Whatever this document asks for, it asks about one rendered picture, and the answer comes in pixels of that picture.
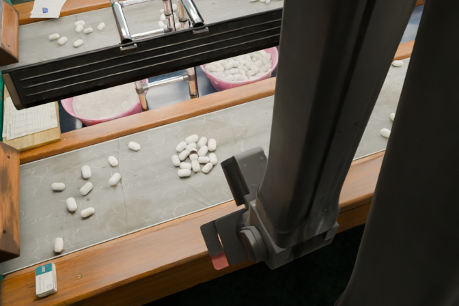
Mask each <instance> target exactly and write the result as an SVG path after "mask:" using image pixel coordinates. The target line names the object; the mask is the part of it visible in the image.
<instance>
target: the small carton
mask: <svg viewBox="0 0 459 306"><path fill-rule="evenodd" d="M55 292H57V281H56V270H55V265H54V263H52V262H51V263H48V264H45V265H42V266H39V267H36V295H37V296H39V297H40V298H41V297H43V296H47V295H49V294H52V293H55Z"/></svg>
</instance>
